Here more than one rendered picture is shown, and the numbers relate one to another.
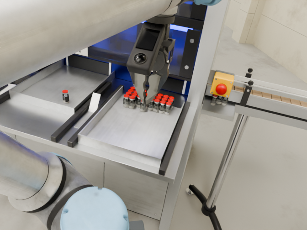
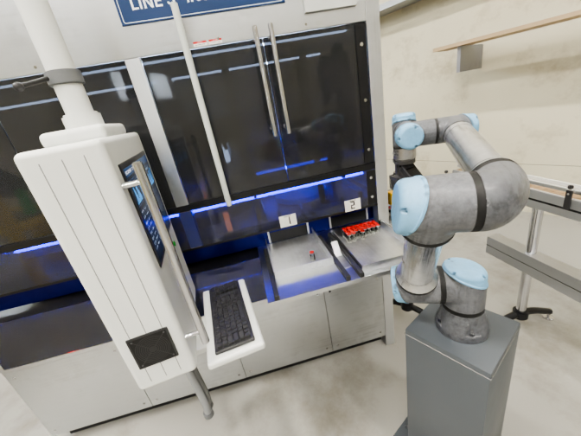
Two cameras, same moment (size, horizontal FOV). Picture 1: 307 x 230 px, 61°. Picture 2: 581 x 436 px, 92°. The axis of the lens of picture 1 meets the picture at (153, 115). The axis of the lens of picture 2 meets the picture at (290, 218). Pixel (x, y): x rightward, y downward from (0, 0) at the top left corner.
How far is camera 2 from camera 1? 0.79 m
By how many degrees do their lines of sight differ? 21
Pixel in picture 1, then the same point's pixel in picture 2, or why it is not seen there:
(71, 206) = (453, 270)
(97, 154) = (382, 271)
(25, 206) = (431, 285)
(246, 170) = not seen: hidden behind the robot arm
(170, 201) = (388, 310)
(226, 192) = not seen: hidden behind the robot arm
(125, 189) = (349, 324)
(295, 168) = not seen: hidden behind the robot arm
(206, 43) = (380, 175)
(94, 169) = (318, 323)
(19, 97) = (284, 273)
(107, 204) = (462, 261)
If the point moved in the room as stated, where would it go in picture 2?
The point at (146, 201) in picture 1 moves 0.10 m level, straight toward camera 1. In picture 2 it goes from (370, 323) to (380, 335)
